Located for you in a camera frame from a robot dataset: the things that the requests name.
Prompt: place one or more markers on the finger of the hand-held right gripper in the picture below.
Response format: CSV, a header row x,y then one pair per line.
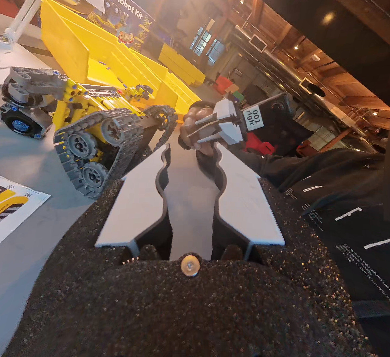
x,y
233,133
225,110

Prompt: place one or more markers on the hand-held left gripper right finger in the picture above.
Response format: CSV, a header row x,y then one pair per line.
x,y
246,211

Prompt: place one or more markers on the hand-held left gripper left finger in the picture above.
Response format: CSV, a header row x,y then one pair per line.
x,y
134,211

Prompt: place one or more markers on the yellow brick toy robot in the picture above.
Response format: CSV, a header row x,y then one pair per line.
x,y
91,119

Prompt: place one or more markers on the printed sticker sheet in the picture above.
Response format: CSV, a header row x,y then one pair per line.
x,y
30,204

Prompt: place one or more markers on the grey desk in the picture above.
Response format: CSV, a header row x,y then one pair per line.
x,y
30,156

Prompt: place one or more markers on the person's right hand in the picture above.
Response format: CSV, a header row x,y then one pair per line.
x,y
189,119

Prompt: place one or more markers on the red storage bin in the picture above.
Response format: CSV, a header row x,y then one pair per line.
x,y
222,84
259,145

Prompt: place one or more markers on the black fabric screen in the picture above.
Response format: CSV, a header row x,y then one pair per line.
x,y
292,137

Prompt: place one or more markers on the black pole lamp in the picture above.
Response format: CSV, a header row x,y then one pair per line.
x,y
315,89

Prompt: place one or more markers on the stacked yellow bins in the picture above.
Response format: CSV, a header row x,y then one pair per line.
x,y
186,67

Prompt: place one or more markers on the person's black printed hoodie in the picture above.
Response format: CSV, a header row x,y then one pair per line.
x,y
350,211

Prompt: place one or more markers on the blue robot kit box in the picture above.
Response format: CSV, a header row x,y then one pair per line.
x,y
131,13

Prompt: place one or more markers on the white book stand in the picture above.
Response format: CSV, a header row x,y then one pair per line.
x,y
21,19

